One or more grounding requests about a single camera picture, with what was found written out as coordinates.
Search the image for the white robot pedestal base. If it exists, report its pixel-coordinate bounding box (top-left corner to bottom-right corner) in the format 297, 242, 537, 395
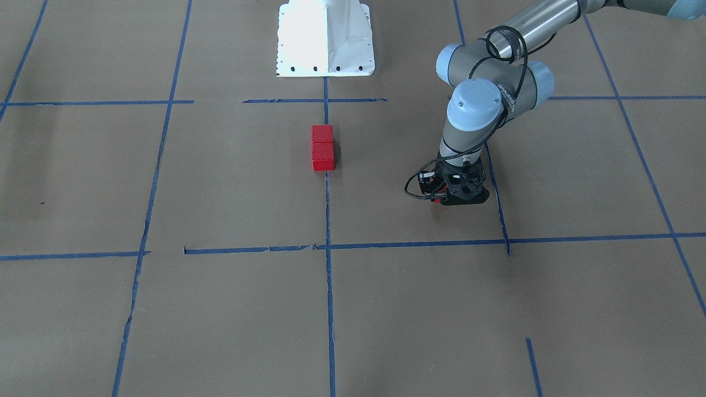
275, 1, 376, 78

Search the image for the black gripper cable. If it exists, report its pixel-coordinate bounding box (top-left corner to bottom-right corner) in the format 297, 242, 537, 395
404, 25, 529, 201

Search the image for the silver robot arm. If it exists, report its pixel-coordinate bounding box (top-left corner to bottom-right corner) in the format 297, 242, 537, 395
411, 1, 704, 206

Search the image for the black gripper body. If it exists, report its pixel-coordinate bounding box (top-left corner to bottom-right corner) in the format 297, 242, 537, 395
417, 160, 490, 206

